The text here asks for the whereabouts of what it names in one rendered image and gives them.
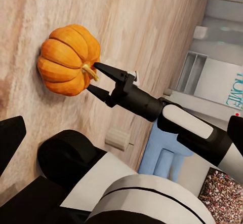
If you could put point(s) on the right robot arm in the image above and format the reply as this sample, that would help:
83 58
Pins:
201 137

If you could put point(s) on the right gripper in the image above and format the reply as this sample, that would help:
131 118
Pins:
125 94

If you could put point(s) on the pillar candle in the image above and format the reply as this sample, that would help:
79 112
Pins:
118 138
167 92

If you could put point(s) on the pumpkin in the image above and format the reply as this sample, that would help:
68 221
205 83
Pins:
67 60

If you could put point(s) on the sofa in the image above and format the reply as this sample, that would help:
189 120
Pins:
161 152

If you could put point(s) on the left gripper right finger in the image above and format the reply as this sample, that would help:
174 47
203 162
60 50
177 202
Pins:
235 131

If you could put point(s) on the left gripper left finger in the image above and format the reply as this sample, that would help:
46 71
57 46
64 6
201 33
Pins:
12 133

